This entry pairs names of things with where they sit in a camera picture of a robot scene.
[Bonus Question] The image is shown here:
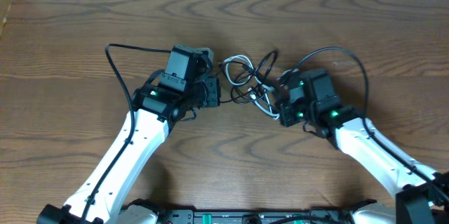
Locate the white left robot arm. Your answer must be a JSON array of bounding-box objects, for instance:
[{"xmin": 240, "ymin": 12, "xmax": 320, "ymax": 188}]
[{"xmin": 36, "ymin": 70, "xmax": 220, "ymax": 224}]

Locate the black USB cable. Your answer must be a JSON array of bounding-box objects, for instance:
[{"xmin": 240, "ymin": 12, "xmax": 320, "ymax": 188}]
[
  {"xmin": 219, "ymin": 49, "xmax": 281, "ymax": 105},
  {"xmin": 229, "ymin": 62, "xmax": 278, "ymax": 112}
]

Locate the white USB cable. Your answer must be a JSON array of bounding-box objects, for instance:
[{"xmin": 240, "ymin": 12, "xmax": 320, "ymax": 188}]
[{"xmin": 221, "ymin": 54, "xmax": 281, "ymax": 121}]

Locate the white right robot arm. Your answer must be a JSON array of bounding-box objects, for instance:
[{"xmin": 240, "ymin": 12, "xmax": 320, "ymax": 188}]
[{"xmin": 274, "ymin": 69, "xmax": 448, "ymax": 223}]

